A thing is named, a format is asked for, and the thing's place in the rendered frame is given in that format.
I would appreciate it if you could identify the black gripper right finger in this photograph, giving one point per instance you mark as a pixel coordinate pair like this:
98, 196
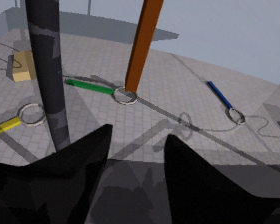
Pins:
198, 194

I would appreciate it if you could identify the yellow handle with round loop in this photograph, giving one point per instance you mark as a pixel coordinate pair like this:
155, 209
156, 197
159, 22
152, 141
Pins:
18, 120

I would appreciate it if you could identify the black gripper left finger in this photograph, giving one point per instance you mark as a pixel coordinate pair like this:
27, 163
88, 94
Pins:
58, 189

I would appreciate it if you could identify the tan rectangular block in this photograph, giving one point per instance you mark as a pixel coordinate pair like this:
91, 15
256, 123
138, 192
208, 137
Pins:
24, 68

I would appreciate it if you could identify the orange handle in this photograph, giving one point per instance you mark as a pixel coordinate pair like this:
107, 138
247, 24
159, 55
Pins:
143, 38

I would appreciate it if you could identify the grey loop with blue handle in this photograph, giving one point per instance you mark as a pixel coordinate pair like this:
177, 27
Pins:
226, 102

